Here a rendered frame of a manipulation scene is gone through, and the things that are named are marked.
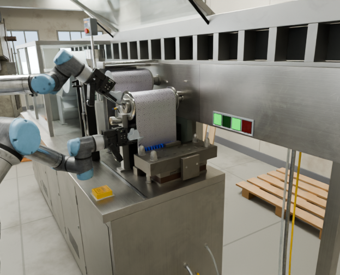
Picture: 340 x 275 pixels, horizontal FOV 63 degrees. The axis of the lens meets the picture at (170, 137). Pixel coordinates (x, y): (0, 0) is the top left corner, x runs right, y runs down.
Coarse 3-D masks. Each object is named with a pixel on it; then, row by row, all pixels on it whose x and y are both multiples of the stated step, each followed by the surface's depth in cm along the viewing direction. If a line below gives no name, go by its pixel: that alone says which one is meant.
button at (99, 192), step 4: (96, 188) 125; (100, 188) 125; (104, 188) 125; (108, 188) 125; (92, 192) 125; (96, 192) 122; (100, 192) 121; (104, 192) 121; (108, 192) 122; (96, 196) 120; (100, 196) 120; (104, 196) 121
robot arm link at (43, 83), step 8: (0, 80) 106; (8, 80) 106; (16, 80) 106; (24, 80) 107; (32, 80) 105; (40, 80) 105; (48, 80) 106; (56, 80) 113; (0, 88) 106; (8, 88) 107; (16, 88) 107; (24, 88) 107; (32, 88) 106; (40, 88) 106; (48, 88) 106; (56, 88) 115
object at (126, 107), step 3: (123, 99) 137; (126, 99) 136; (123, 102) 138; (126, 102) 135; (129, 102) 136; (123, 105) 138; (126, 105) 135; (129, 105) 136; (123, 108) 139; (126, 108) 136; (129, 108) 136; (123, 111) 140; (126, 111) 137; (129, 111) 137
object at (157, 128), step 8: (160, 112) 143; (168, 112) 146; (136, 120) 137; (144, 120) 139; (152, 120) 142; (160, 120) 144; (168, 120) 147; (144, 128) 140; (152, 128) 143; (160, 128) 146; (168, 128) 149; (144, 136) 141; (152, 136) 144; (160, 136) 147; (168, 136) 150; (176, 136) 153; (144, 144) 142; (152, 144) 145
